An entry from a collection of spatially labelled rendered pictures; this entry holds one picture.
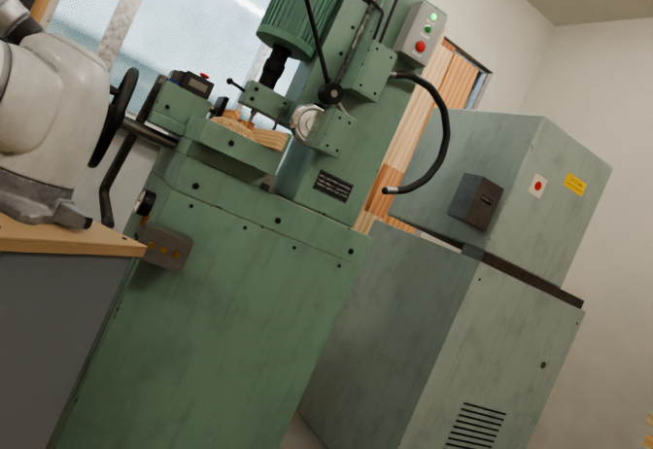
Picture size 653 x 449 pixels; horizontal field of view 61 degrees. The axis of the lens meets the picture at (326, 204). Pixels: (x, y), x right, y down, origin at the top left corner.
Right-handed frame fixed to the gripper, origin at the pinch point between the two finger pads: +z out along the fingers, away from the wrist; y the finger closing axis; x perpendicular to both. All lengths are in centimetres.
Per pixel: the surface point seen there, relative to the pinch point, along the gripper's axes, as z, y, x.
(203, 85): 18.0, 7.5, -22.6
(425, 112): 140, 151, -135
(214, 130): 24.5, -15.4, -13.0
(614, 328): 252, 42, -95
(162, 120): 17.0, 5.6, -7.7
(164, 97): 13.3, 7.6, -12.7
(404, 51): 49, -6, -69
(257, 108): 33.0, 7.8, -29.1
